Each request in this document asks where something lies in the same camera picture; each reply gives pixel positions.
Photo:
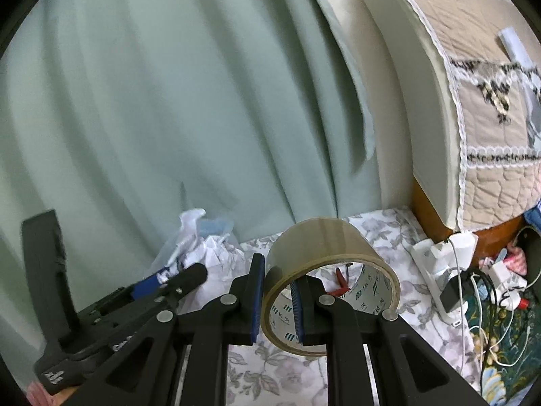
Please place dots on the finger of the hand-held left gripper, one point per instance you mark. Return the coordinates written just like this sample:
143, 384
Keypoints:
186, 277

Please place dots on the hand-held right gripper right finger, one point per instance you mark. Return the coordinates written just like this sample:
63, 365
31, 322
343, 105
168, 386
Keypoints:
298, 313

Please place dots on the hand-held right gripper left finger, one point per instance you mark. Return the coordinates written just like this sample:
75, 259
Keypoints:
255, 304

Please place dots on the white paper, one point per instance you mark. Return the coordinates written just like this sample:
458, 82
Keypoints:
219, 258

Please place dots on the red hair claw clip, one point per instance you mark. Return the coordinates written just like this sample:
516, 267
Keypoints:
340, 289

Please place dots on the brown packing tape roll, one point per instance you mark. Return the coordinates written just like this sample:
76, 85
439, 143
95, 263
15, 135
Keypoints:
329, 241

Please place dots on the floral printed blanket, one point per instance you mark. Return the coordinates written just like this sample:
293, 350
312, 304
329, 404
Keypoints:
418, 304

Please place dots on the white power strip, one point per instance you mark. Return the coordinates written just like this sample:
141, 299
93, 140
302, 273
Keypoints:
427, 258

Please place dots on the black power adapter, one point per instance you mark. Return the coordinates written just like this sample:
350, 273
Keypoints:
454, 294

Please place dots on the white charger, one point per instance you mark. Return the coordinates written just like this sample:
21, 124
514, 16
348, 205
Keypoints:
463, 249

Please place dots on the green curtain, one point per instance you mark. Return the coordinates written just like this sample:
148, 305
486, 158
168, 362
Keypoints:
169, 93

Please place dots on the dark green floral cloth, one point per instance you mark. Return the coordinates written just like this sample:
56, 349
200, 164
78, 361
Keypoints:
507, 368

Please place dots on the beige quilted cover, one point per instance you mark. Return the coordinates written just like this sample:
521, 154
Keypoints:
498, 135

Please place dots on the wooden bed frame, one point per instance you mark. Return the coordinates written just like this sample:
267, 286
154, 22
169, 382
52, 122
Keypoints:
427, 211

